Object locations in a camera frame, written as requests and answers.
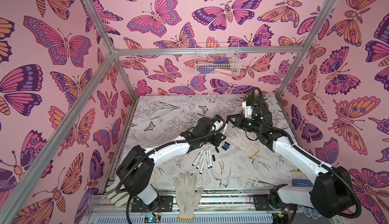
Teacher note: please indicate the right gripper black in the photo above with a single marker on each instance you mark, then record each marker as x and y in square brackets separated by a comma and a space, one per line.
[241, 121]

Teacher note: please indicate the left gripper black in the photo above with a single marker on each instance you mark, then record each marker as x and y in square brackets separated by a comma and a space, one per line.
[217, 137]

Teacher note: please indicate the white marker pen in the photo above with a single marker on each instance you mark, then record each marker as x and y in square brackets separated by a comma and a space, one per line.
[200, 163]
[203, 163]
[224, 128]
[198, 159]
[209, 159]

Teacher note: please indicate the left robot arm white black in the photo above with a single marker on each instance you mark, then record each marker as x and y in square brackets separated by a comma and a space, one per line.
[135, 171]

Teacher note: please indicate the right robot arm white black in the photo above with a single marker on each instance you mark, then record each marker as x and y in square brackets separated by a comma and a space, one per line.
[332, 193]

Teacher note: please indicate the white glove on table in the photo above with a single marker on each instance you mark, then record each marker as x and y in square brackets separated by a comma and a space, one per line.
[238, 137]

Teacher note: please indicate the white potted green plant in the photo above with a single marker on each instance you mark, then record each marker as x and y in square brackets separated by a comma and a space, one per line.
[255, 98]

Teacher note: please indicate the white glove front centre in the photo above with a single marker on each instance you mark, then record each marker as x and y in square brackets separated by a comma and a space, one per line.
[187, 196]

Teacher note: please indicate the blue dotted glove right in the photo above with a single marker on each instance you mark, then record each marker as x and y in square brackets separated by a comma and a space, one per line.
[309, 212]

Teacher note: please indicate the green circuit board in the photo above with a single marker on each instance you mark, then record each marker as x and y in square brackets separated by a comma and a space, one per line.
[150, 219]

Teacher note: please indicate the white glove front left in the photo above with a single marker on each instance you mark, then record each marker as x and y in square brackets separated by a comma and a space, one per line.
[118, 200]

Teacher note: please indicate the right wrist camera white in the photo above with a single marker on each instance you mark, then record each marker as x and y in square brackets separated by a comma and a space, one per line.
[248, 110]

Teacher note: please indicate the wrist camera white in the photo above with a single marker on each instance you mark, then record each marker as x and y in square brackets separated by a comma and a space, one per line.
[218, 123]
[248, 110]

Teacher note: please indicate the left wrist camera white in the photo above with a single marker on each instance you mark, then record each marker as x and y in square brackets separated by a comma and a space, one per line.
[218, 123]

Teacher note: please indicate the white wire basket on wall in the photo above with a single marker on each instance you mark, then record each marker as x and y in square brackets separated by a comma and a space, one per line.
[217, 61]

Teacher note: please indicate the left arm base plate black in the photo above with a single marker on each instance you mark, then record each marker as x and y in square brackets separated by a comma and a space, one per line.
[161, 204]

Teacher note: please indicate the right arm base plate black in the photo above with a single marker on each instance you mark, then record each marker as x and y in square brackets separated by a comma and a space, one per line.
[262, 203]

